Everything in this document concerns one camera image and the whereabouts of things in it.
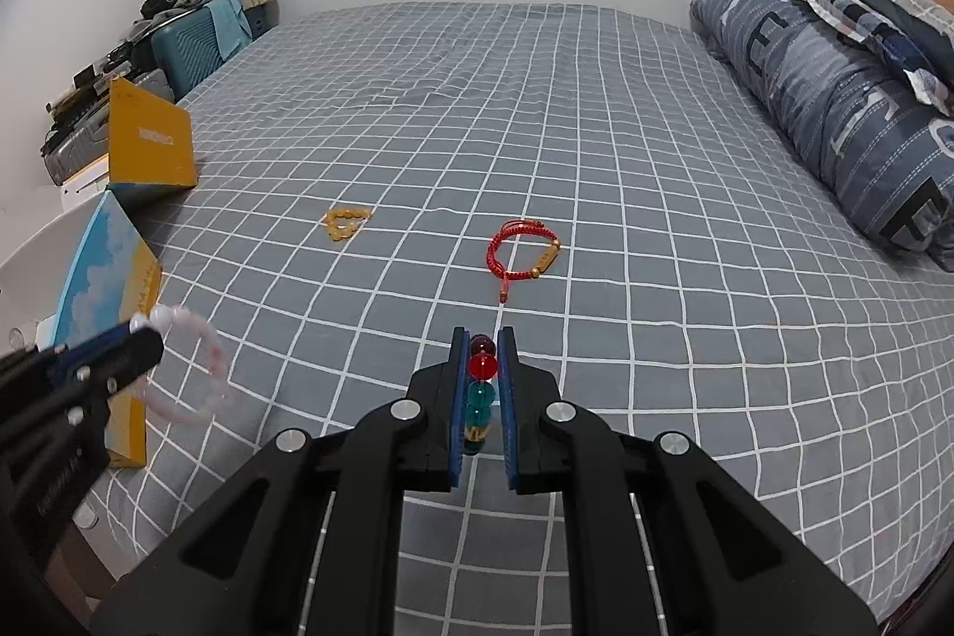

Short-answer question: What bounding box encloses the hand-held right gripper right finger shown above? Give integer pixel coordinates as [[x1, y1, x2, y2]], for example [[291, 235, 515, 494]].
[[498, 327, 881, 636]]

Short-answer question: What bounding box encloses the teal towel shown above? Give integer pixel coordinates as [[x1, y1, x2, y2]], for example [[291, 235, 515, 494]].
[[207, 0, 252, 57]]

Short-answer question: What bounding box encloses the multicolour glass bead bracelet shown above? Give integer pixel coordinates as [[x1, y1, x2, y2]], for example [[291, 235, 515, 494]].
[[463, 333, 499, 457]]

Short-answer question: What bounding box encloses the folded blue printed quilt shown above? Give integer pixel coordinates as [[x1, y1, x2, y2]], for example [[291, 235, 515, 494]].
[[689, 0, 954, 272]]

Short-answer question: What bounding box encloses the blue and yellow cardboard box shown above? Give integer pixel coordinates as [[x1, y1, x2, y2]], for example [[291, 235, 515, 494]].
[[0, 76, 199, 467]]

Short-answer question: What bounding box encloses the yellow bead bracelet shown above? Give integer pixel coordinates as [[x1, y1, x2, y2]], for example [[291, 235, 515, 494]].
[[322, 207, 372, 244]]

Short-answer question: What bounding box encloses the grey suitcase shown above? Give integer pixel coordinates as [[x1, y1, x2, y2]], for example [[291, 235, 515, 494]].
[[43, 70, 176, 186]]

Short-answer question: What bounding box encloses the pink bead bracelet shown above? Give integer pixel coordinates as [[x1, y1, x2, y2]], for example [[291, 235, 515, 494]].
[[130, 304, 232, 430]]

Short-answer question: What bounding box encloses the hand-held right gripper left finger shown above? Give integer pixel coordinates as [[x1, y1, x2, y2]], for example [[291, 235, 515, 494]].
[[89, 327, 470, 636]]

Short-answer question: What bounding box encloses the teal suitcase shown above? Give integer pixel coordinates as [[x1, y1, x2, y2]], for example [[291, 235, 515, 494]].
[[149, 0, 250, 101]]

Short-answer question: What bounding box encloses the pile of dark items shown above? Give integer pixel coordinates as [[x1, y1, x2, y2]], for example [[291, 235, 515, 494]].
[[46, 40, 154, 119]]

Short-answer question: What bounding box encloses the grey checked bed sheet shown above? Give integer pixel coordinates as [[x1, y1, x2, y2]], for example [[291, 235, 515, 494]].
[[75, 2, 954, 622]]

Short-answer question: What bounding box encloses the small red string bracelet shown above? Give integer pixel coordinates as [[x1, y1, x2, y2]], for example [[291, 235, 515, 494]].
[[488, 220, 562, 303]]

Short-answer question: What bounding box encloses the blue printed pillow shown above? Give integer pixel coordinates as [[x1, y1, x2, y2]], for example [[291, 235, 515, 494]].
[[734, 0, 954, 116]]

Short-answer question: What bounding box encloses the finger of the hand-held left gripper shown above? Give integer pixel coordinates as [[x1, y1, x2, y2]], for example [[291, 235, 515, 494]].
[[0, 321, 144, 399], [30, 330, 165, 439]]

